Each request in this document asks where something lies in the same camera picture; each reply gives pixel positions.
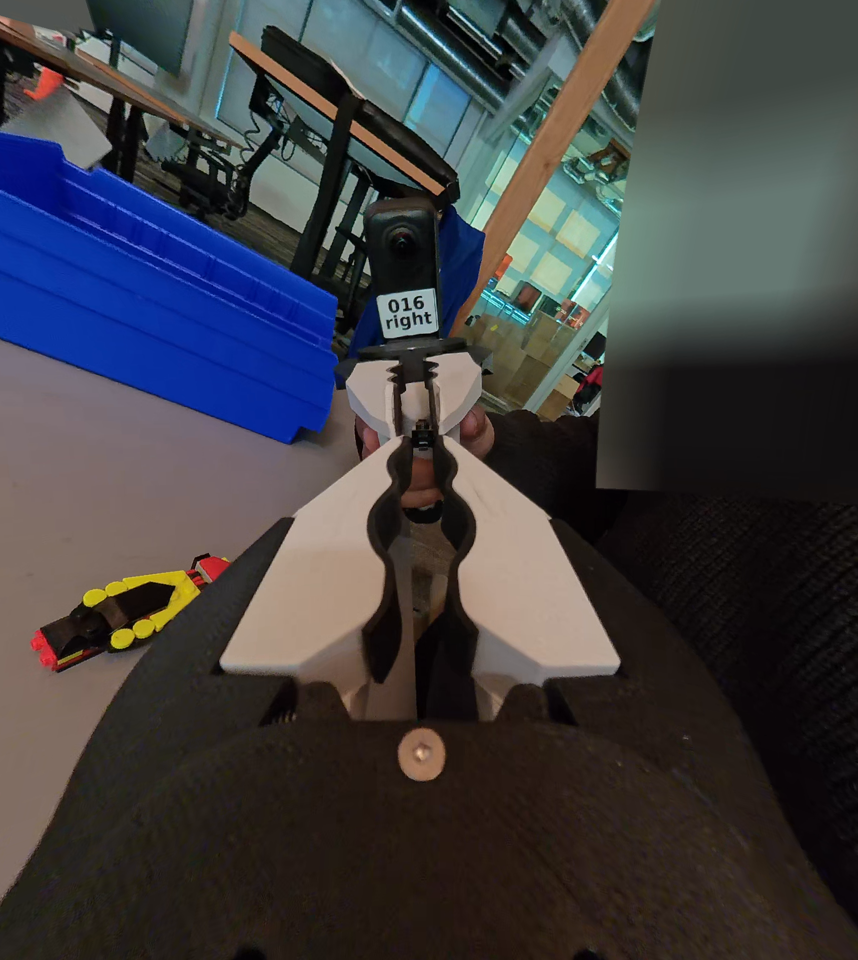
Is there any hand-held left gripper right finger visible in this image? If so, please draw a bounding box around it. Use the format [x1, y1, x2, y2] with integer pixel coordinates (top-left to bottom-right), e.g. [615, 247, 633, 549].
[435, 438, 622, 721]

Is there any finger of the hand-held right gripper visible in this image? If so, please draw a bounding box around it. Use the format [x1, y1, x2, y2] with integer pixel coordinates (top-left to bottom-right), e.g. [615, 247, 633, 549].
[344, 360, 409, 442]
[429, 354, 484, 438]

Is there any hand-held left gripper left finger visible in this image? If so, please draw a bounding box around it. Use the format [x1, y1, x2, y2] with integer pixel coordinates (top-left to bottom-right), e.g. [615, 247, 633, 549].
[219, 435, 409, 720]

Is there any person's right forearm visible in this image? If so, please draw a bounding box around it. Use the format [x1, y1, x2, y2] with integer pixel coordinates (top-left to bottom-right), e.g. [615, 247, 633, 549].
[487, 408, 604, 528]

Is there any yellow red lego car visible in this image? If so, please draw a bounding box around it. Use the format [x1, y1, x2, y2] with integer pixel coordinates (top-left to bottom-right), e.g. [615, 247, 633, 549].
[29, 552, 232, 675]

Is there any person's right hand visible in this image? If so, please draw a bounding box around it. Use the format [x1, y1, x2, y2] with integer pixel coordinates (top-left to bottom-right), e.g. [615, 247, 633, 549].
[459, 407, 496, 460]

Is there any wooden beam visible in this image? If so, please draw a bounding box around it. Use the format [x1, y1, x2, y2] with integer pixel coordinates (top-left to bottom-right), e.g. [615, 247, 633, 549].
[446, 0, 660, 340]

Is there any black office chair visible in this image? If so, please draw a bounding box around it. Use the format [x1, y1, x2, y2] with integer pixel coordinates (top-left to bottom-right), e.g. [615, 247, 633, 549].
[161, 126, 251, 220]

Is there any person's black sweater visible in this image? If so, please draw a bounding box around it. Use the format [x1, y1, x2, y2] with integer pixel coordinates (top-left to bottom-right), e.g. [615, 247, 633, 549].
[592, 489, 858, 960]

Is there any black monitor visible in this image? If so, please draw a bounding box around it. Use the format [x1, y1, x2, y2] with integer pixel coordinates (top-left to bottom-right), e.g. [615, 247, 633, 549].
[82, 0, 199, 78]

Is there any wooden top table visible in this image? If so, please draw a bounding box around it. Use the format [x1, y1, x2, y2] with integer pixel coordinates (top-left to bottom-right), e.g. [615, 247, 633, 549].
[0, 0, 244, 183]

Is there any white folded sheet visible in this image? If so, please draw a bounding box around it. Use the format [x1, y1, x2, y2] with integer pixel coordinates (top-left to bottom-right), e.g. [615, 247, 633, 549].
[0, 96, 115, 174]

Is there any black frame table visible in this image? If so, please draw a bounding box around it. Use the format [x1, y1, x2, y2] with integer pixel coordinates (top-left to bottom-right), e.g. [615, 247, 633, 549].
[228, 24, 461, 303]

